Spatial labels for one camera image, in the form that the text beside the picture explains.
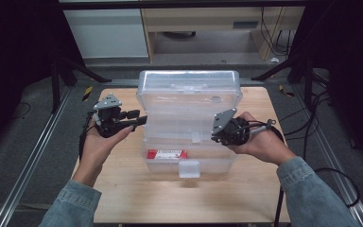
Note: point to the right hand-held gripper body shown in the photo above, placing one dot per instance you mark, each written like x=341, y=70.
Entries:
x=230, y=127

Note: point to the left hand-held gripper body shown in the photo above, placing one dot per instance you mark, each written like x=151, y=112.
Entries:
x=108, y=118

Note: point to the red and white medicine box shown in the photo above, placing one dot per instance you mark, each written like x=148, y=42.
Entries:
x=167, y=154

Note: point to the clear plastic storage box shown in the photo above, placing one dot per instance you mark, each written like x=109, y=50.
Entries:
x=186, y=91

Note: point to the person's left hand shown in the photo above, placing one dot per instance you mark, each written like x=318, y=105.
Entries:
x=99, y=148

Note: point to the person's right hand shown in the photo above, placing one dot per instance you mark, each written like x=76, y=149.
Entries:
x=264, y=145

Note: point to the yellow and black tape strip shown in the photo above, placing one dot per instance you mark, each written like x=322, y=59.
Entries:
x=87, y=93
x=286, y=91

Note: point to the black tripod stand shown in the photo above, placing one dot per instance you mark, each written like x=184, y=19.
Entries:
x=56, y=78
x=299, y=67

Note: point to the white cabinet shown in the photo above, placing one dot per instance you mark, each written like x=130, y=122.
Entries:
x=107, y=33

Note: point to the light wooden desk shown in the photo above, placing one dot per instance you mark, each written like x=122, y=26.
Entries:
x=201, y=17

